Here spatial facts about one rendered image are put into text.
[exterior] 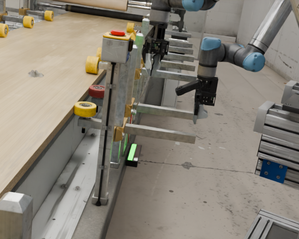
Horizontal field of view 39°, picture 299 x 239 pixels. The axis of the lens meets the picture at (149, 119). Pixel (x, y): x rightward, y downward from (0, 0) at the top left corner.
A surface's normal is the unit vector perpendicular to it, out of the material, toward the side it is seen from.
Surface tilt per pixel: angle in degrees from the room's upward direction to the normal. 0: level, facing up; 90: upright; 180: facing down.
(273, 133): 90
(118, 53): 90
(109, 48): 90
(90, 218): 0
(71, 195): 0
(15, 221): 90
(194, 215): 0
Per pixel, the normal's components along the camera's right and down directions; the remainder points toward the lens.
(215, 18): 0.04, 0.34
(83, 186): 0.13, -0.93
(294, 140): -0.47, 0.24
